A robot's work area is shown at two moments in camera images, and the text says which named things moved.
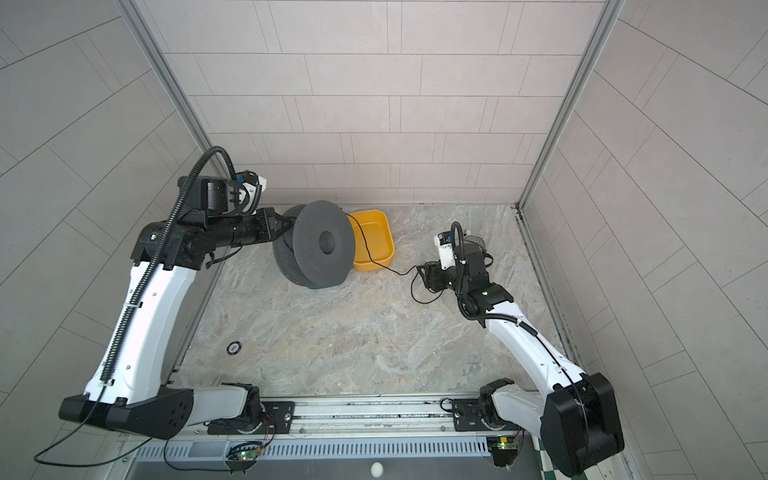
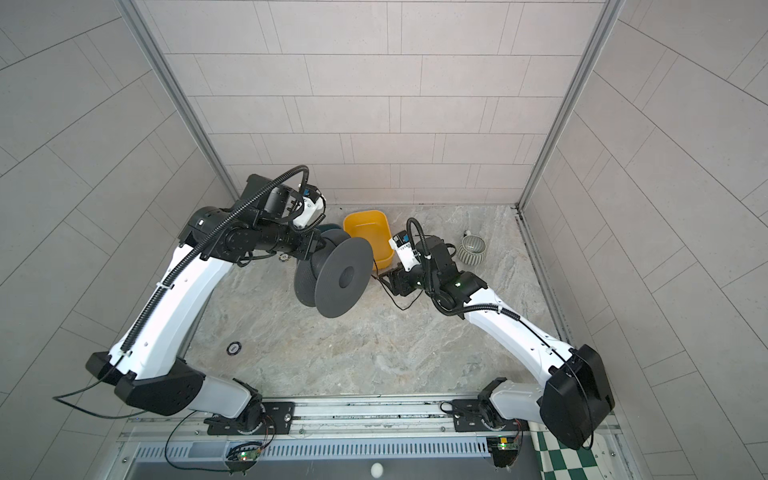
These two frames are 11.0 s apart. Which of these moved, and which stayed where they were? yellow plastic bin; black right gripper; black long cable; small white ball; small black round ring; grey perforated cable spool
Moved: black right gripper; black long cable; grey perforated cable spool
Stayed: small white ball; small black round ring; yellow plastic bin
